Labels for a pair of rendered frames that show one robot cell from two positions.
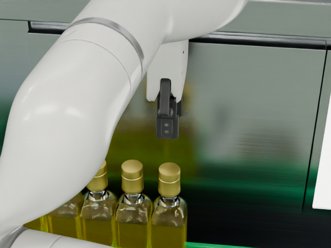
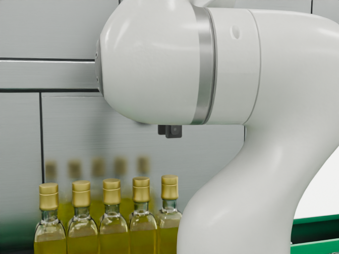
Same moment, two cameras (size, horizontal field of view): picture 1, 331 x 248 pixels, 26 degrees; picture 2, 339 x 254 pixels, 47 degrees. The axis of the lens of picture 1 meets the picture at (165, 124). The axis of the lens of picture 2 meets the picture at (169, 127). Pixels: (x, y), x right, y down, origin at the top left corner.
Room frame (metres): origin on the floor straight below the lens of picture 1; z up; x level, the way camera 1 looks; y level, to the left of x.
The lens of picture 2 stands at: (0.15, 0.30, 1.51)
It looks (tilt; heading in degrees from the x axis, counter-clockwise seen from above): 6 degrees down; 337
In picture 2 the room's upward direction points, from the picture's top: straight up
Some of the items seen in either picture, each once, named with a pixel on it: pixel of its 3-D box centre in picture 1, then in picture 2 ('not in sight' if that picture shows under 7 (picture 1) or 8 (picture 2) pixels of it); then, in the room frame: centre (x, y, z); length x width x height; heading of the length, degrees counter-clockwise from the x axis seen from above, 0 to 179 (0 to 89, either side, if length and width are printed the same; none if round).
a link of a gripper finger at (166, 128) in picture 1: (166, 123); (175, 121); (0.82, 0.00, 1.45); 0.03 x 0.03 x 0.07; 84
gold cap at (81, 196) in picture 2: not in sight; (81, 193); (0.88, 0.17, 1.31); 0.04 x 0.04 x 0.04
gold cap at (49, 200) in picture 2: not in sight; (49, 196); (0.88, 0.22, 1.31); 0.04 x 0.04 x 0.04
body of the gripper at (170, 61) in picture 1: (169, 52); not in sight; (0.86, -0.01, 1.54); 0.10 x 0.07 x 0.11; 174
